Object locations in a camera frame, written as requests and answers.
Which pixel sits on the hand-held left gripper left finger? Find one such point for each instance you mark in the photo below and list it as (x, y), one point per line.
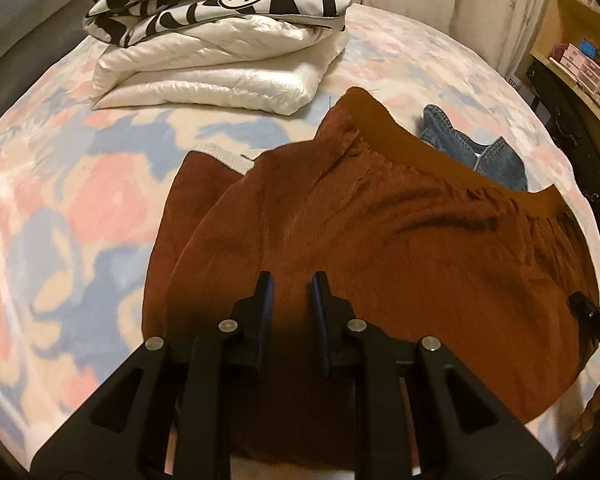
(267, 310)

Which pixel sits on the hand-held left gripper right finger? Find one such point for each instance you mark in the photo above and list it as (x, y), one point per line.
(321, 312)

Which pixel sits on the brown pants with white stripe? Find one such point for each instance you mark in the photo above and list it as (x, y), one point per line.
(380, 240)

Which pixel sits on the person's right hand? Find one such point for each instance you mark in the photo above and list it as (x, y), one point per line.
(590, 407)

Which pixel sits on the pastel patterned blanket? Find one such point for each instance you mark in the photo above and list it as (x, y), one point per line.
(80, 200)

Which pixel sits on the blue jeans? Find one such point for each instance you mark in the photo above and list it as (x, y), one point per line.
(460, 145)

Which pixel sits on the white quilt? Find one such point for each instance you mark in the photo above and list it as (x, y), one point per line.
(205, 75)

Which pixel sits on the pink drawer organizer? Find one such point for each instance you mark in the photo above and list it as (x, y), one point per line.
(587, 72)

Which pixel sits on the dark red container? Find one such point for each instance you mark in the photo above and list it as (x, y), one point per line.
(560, 53)

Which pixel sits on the small blue box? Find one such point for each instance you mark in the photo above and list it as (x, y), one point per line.
(589, 49)

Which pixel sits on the wooden desk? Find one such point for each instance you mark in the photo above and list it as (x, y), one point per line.
(565, 20)

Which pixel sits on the black white patterned garment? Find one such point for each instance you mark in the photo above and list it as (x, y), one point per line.
(180, 5)

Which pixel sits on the grey pillow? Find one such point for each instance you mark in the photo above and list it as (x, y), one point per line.
(25, 25)

